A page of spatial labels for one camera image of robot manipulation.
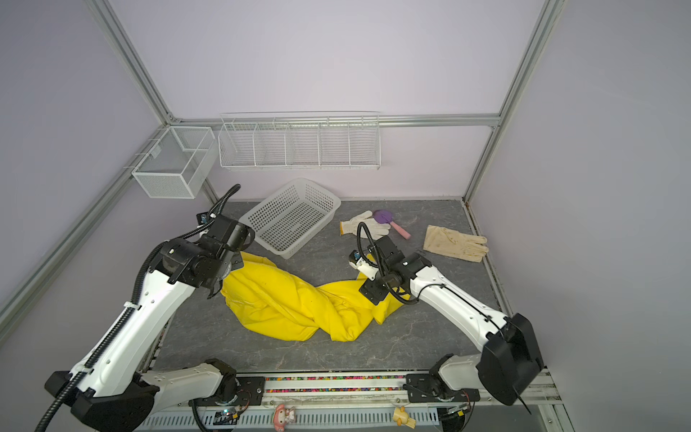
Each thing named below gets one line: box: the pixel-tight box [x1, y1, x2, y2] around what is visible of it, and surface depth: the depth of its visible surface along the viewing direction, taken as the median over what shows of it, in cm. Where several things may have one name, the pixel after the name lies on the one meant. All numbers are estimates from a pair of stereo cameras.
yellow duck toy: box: [392, 405, 417, 430], surface depth 68 cm
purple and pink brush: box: [372, 209, 412, 240], surface depth 116 cm
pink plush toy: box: [273, 403, 287, 432], surface depth 69 cm
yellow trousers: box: [220, 251, 405, 342], surface depth 84 cm
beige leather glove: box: [422, 225, 489, 263], surface depth 107 cm
